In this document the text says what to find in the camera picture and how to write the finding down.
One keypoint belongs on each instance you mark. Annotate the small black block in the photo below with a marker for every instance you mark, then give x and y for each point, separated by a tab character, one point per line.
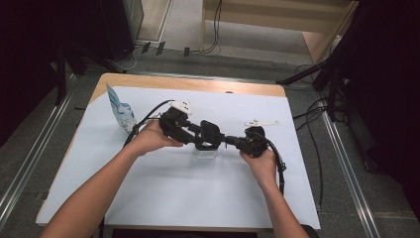
187	52
160	48
146	47

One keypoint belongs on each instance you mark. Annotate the person's right hand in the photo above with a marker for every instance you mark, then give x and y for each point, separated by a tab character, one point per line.
264	168

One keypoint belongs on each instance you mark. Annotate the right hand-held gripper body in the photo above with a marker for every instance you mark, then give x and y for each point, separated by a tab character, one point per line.
256	142

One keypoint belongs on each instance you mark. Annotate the black tripod stand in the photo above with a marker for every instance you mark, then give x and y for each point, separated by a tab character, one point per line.
332	86

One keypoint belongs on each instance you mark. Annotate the person's left hand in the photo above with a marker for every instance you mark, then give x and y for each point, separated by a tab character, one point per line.
148	139

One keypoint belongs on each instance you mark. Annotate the light wooden cabinet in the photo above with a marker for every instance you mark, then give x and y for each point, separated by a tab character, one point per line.
264	20

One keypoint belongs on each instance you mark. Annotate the black curtain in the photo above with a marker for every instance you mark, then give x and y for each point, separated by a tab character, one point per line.
389	82
26	49

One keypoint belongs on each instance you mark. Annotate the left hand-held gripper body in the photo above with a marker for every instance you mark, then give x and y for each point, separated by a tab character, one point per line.
173	124

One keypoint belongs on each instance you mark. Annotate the grey cabinet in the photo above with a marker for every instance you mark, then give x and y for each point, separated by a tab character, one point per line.
133	16

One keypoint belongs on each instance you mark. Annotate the metal floor rail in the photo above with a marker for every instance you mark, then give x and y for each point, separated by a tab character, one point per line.
350	185
33	155
231	78

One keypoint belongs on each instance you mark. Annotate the black metal stand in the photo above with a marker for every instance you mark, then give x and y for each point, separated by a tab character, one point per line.
61	76

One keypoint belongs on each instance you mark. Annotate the clear container with black lid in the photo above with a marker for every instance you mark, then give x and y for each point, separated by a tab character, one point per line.
213	132

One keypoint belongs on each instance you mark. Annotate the blue and white pouch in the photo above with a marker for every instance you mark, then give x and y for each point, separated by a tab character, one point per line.
122	110

